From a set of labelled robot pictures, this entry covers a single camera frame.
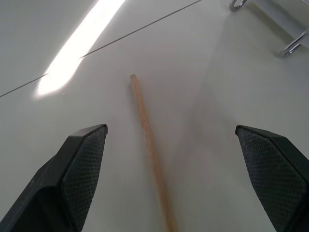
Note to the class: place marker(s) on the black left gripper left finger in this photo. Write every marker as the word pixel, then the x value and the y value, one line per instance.
pixel 72 174

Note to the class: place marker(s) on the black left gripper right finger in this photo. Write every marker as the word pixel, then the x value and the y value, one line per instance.
pixel 277 174

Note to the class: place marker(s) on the wooden chopstick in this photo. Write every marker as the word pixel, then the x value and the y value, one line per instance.
pixel 149 149

